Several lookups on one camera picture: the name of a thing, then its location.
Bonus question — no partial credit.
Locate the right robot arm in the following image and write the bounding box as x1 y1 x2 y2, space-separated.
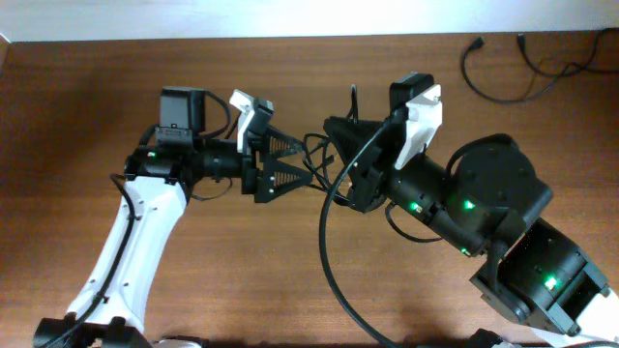
324 108 618 347

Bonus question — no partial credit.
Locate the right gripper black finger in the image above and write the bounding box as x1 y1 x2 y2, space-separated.
346 159 387 213
323 116 392 167

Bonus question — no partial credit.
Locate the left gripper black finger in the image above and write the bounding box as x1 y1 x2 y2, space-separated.
254 159 312 203
263 126 304 159

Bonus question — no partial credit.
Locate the long black usb cable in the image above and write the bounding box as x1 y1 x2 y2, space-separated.
458 28 619 105

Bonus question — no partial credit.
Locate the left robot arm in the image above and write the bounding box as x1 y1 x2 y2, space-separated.
32 91 311 347

